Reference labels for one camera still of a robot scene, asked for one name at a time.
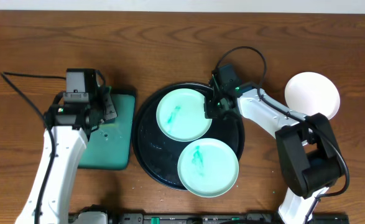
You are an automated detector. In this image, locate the white plate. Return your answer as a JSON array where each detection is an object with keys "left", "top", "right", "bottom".
[{"left": 284, "top": 72, "right": 341, "bottom": 119}]

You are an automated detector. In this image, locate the mint green plate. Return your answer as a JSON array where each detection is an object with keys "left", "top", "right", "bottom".
[
  {"left": 155, "top": 88, "right": 212, "bottom": 142},
  {"left": 177, "top": 138, "right": 239, "bottom": 198}
]

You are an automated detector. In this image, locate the black round tray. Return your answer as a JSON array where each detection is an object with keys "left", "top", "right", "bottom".
[{"left": 132, "top": 83, "right": 245, "bottom": 191}]

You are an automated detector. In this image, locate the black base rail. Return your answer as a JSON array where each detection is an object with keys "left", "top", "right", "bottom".
[{"left": 67, "top": 205, "right": 350, "bottom": 224}]

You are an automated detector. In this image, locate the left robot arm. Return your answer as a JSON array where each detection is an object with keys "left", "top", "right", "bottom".
[{"left": 16, "top": 88, "right": 118, "bottom": 223}]

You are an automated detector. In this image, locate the black rectangular water tray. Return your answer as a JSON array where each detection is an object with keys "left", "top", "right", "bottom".
[{"left": 78, "top": 89, "right": 136, "bottom": 170}]

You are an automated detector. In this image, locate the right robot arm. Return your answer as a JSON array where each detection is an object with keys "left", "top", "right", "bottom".
[{"left": 205, "top": 80, "right": 349, "bottom": 223}]

